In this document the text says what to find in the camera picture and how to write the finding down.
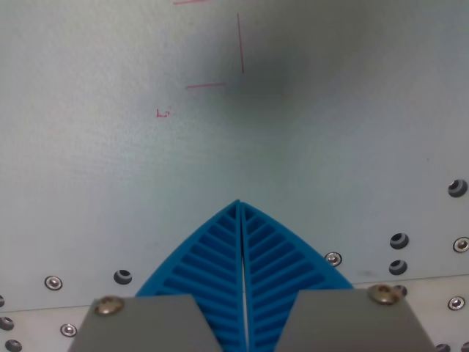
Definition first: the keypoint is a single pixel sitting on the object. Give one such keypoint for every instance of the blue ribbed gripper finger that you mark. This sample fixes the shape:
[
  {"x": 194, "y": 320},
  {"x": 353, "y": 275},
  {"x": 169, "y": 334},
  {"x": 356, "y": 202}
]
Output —
[
  {"x": 278, "y": 256},
  {"x": 205, "y": 256}
]

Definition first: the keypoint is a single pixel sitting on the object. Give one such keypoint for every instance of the silver table screw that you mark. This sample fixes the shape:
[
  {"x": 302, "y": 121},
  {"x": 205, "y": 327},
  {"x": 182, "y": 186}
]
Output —
[
  {"x": 461, "y": 244},
  {"x": 333, "y": 258},
  {"x": 68, "y": 330},
  {"x": 53, "y": 282},
  {"x": 456, "y": 303}
]

